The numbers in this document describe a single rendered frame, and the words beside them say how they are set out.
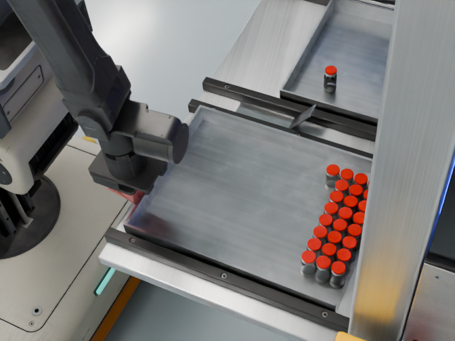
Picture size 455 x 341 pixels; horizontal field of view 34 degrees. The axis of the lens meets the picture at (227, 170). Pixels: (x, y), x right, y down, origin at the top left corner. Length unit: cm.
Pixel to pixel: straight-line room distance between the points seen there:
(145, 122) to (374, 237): 38
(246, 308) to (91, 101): 38
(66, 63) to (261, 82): 53
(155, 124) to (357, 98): 45
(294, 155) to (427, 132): 64
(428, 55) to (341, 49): 85
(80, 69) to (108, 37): 190
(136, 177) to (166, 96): 147
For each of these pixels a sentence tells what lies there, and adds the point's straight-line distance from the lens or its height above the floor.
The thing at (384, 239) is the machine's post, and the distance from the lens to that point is 75.
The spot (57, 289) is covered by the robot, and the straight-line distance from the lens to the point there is 186.
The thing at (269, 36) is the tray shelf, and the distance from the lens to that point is 143.
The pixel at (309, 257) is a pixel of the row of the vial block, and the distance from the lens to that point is 107.
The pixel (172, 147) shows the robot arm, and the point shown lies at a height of 109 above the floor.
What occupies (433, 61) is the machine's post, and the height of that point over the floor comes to 147.
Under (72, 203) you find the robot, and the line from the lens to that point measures 198.
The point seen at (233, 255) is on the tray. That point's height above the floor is 88.
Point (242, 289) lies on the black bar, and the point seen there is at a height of 90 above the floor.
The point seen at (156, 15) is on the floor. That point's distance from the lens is 284.
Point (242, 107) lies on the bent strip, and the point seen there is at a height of 88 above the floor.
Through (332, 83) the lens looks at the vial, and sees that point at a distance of 131.
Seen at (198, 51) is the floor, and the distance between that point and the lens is 268.
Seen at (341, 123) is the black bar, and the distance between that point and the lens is 125.
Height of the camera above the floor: 186
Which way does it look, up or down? 53 degrees down
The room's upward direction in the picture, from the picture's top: 7 degrees counter-clockwise
